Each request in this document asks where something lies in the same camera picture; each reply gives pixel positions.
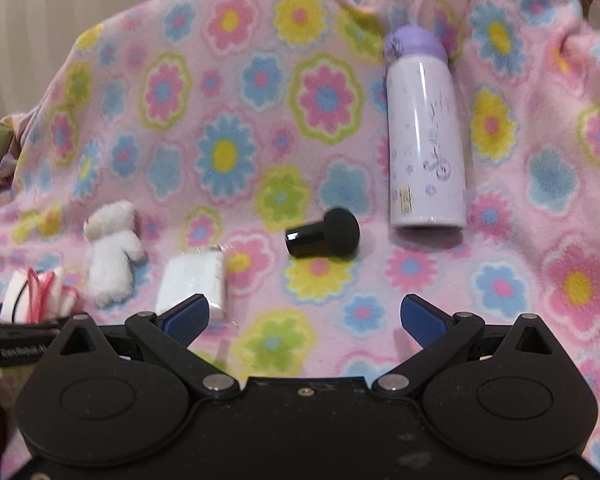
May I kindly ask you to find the purple thermos bottle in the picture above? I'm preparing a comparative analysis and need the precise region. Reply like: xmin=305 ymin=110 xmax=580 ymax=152
xmin=382 ymin=25 xmax=467 ymax=231

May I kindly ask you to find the white plush bear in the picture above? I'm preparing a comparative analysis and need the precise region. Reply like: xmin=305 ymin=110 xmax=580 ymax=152
xmin=83 ymin=200 xmax=148 ymax=308

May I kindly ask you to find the white tissue packet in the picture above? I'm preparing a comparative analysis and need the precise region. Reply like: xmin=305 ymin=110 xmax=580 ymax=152
xmin=155 ymin=245 xmax=229 ymax=318

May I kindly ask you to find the white cloth pink trim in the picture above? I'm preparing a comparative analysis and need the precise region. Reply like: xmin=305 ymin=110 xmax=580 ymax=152
xmin=0 ymin=266 xmax=83 ymax=323

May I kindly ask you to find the black mushroom-shaped knob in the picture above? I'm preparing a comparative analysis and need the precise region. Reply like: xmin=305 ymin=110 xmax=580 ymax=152
xmin=285 ymin=207 xmax=361 ymax=260

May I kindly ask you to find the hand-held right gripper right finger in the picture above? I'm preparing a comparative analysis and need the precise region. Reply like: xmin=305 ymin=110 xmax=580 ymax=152
xmin=371 ymin=294 xmax=563 ymax=392

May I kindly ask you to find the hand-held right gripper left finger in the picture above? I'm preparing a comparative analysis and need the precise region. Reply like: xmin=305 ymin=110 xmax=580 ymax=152
xmin=42 ymin=294 xmax=240 ymax=393

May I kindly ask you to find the pink floral fleece blanket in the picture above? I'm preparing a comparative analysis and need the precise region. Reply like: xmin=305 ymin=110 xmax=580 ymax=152
xmin=0 ymin=0 xmax=600 ymax=480

